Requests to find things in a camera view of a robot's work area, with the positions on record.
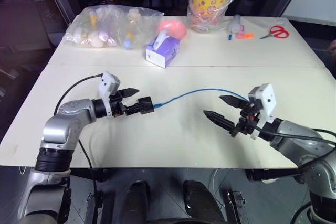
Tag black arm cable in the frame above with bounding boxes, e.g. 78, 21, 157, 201
254, 126, 336, 172
54, 73, 104, 116

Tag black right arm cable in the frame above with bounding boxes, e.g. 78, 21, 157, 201
254, 126, 336, 172

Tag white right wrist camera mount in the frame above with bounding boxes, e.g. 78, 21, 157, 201
248, 83, 277, 140

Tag red-handled scissors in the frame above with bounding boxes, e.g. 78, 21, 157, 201
259, 25, 290, 40

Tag purple tissue box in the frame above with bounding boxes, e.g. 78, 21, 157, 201
145, 30, 182, 69

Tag small orange plastic item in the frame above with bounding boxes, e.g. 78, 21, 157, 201
236, 32, 255, 40

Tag clear plastic bag of toys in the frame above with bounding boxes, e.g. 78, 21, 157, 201
62, 5, 165, 50

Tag black bracket under table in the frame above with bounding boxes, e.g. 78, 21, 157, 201
223, 189, 249, 224

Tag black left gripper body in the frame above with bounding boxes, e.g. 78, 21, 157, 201
110, 90, 130, 119

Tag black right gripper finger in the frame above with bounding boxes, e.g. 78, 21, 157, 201
203, 110, 238, 133
219, 94, 249, 109

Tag blue cable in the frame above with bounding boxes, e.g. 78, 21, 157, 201
153, 88, 250, 109

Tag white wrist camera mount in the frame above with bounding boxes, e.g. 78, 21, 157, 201
98, 71, 121, 119
248, 83, 277, 140

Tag yellow-lidded clear candy jar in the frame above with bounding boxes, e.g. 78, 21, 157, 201
192, 0, 234, 33

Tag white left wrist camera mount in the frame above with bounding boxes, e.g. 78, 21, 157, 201
98, 71, 121, 119

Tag small white bottle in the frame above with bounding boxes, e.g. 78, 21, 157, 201
227, 14, 245, 35

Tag black table clamp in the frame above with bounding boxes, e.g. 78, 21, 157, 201
246, 168, 302, 183

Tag dark rounded shape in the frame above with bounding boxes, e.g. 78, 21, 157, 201
124, 180, 152, 224
183, 180, 229, 224

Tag black plastic cable connector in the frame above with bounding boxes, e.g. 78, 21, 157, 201
137, 95, 154, 115

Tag black hanging cable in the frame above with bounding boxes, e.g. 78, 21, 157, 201
77, 140, 98, 209

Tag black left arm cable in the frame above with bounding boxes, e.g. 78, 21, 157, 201
54, 73, 104, 116

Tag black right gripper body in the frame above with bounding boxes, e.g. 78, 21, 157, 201
230, 102, 264, 138

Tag pink rounded plastic object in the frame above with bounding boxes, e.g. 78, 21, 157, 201
157, 20, 187, 40

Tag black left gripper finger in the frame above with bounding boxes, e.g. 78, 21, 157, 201
121, 87, 139, 98
125, 102, 140, 116

